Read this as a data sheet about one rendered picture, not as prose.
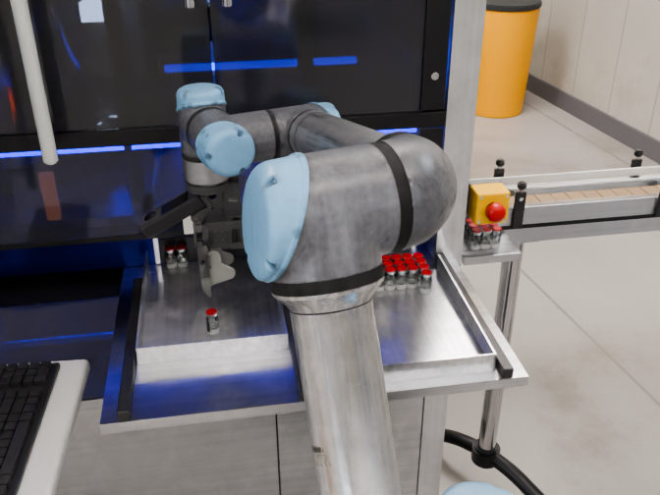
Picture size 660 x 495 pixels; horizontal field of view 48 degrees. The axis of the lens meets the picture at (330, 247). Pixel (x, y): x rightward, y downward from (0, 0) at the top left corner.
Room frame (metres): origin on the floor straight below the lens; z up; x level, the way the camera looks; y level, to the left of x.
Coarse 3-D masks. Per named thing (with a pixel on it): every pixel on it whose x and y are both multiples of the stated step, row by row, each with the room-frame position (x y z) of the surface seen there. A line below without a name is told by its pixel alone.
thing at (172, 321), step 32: (160, 288) 1.25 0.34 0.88; (192, 288) 1.25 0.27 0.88; (224, 288) 1.25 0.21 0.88; (256, 288) 1.25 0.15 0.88; (160, 320) 1.14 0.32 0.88; (192, 320) 1.14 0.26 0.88; (224, 320) 1.14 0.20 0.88; (256, 320) 1.14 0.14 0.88; (160, 352) 1.01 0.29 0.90; (192, 352) 1.02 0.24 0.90; (224, 352) 1.03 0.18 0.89; (256, 352) 1.04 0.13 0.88
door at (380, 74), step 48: (240, 0) 1.31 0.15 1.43; (288, 0) 1.32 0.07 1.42; (336, 0) 1.34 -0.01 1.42; (384, 0) 1.35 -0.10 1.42; (240, 48) 1.31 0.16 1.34; (288, 48) 1.32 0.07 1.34; (336, 48) 1.34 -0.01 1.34; (384, 48) 1.35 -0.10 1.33; (240, 96) 1.31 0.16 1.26; (288, 96) 1.32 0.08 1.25; (336, 96) 1.34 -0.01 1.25; (384, 96) 1.35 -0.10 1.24
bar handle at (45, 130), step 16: (16, 0) 1.17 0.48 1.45; (16, 16) 1.17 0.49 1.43; (32, 32) 1.18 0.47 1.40; (32, 48) 1.18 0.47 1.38; (32, 64) 1.17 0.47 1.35; (32, 80) 1.17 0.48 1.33; (32, 96) 1.17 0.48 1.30; (48, 112) 1.18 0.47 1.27; (48, 128) 1.18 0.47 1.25; (48, 144) 1.17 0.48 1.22; (48, 160) 1.17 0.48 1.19
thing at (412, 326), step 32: (384, 288) 1.25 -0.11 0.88; (416, 288) 1.25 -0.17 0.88; (448, 288) 1.24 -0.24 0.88; (384, 320) 1.13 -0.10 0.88; (416, 320) 1.13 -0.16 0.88; (448, 320) 1.13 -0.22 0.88; (384, 352) 1.04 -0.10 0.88; (416, 352) 1.04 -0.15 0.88; (448, 352) 1.04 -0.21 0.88; (480, 352) 1.04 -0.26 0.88
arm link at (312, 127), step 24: (288, 120) 1.03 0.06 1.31; (312, 120) 0.97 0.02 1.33; (336, 120) 0.94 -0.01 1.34; (288, 144) 1.01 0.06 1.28; (312, 144) 0.92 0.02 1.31; (336, 144) 0.86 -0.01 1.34; (408, 144) 0.69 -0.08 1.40; (432, 144) 0.72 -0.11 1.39; (408, 168) 0.66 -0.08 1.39; (432, 168) 0.67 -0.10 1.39; (432, 192) 0.65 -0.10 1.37; (456, 192) 0.70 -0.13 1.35; (432, 216) 0.65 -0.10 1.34
